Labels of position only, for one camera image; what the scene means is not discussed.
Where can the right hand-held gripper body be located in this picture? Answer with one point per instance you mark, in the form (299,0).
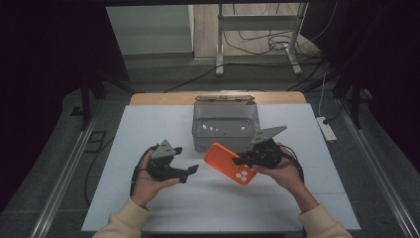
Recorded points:
(265,155)

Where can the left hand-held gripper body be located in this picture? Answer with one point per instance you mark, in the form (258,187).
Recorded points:
(162,151)

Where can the orange phone case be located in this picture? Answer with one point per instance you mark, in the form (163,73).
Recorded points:
(219,158)

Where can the grey transparent plastic box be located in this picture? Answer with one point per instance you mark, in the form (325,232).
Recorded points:
(224,132)

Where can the person's right hand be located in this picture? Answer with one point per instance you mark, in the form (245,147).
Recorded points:
(287,173)

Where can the person's left hand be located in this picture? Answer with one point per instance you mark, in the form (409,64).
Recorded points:
(143,186)

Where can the white table mat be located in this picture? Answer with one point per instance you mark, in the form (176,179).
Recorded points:
(204,205)

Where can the white power strip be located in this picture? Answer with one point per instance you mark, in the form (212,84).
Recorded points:
(327,129)

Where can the black floor frames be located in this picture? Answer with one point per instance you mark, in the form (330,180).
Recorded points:
(95,141)

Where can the black stand legs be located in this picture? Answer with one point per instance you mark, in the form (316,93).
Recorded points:
(86,102)

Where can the grey metal stand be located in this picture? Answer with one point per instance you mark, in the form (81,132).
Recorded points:
(219,39)

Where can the white cabinet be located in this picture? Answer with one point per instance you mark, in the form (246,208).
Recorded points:
(148,29)

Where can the aluminium floor rail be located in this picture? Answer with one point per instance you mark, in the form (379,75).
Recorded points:
(62,178)
(379,172)

